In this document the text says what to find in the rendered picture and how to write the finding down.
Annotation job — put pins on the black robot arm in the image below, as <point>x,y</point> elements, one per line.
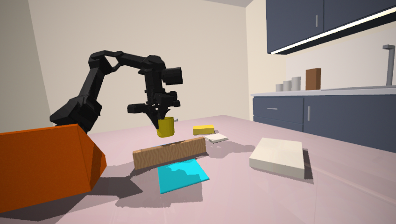
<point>84,109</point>

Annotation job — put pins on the brown wooden beam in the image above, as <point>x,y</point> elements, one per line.
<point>169,152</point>

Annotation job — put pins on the yellow rectangular block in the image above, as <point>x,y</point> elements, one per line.
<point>206,129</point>

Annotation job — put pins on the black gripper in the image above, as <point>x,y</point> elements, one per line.
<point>150,109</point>

